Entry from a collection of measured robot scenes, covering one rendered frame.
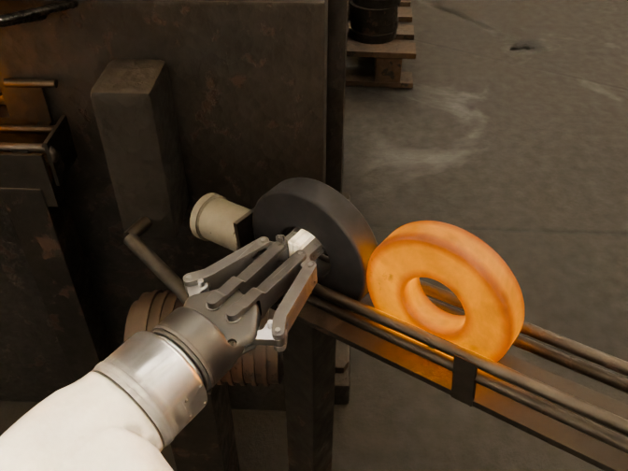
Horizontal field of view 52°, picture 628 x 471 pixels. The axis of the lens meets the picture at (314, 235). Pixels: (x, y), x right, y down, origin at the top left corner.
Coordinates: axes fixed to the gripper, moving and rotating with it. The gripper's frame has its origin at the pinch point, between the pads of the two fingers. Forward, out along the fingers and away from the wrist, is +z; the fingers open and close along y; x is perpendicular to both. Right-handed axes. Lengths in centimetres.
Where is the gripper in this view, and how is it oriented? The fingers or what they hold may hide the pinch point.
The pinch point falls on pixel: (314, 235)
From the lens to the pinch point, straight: 68.2
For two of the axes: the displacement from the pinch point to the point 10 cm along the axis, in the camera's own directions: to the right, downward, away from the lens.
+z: 6.0, -5.6, 5.6
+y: 8.0, 3.9, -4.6
